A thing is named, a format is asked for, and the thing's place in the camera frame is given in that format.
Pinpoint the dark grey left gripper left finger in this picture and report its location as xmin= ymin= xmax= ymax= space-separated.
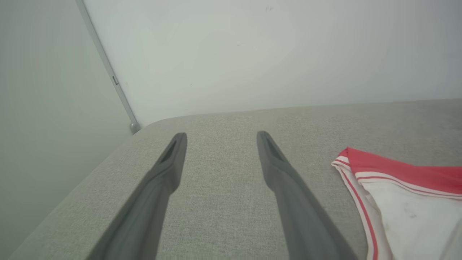
xmin=87 ymin=132 xmax=188 ymax=260

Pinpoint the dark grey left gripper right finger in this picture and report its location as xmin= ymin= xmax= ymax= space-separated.
xmin=257 ymin=131 xmax=358 ymax=260

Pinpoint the red and white shirt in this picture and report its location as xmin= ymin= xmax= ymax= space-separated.
xmin=331 ymin=147 xmax=462 ymax=260

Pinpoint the grey wall corner strip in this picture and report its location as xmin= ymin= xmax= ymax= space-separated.
xmin=75 ymin=0 xmax=141 ymax=135

